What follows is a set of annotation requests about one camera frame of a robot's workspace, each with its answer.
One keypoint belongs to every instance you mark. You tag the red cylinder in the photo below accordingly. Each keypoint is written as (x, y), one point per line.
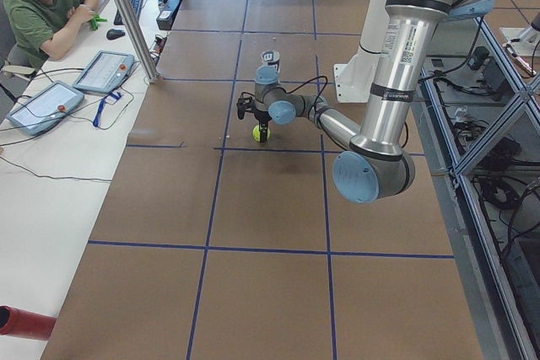
(24, 324)

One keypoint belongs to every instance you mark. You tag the black keyboard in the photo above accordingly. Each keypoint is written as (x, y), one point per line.
(137, 6)

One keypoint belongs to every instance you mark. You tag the far blue teach pendant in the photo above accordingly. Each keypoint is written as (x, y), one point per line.
(105, 73)

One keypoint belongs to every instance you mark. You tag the black computer box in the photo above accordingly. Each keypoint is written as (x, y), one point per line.
(167, 14)

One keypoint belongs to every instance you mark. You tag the blue teach pendant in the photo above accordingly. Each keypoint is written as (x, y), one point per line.
(42, 112)
(105, 73)

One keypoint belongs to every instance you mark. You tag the black computer mouse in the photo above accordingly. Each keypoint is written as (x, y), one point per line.
(114, 34)

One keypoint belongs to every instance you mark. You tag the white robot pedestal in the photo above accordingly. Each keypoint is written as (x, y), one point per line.
(353, 80)

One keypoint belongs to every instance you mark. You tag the green toy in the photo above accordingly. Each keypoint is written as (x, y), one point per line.
(95, 21)

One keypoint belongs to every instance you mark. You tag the near blue teach pendant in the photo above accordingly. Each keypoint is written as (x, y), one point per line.
(42, 112)

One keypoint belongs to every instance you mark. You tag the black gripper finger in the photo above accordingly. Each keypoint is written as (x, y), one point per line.
(263, 132)

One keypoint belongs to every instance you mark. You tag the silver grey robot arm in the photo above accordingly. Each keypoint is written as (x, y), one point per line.
(372, 165)

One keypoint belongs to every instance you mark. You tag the aluminium side frame rail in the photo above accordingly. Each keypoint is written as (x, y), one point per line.
(479, 118)

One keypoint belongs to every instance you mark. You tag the yellow-green tennis ball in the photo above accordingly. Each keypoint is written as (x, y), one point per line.
(255, 133)

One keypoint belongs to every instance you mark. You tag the white tennis ball can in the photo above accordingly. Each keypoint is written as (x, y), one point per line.
(271, 58)

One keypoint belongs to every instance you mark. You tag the person in green shirt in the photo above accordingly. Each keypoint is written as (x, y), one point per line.
(47, 29)

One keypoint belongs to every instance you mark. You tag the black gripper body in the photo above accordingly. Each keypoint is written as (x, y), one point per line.
(262, 116)

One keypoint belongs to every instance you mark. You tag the aluminium frame post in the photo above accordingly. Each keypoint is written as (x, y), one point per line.
(138, 41)

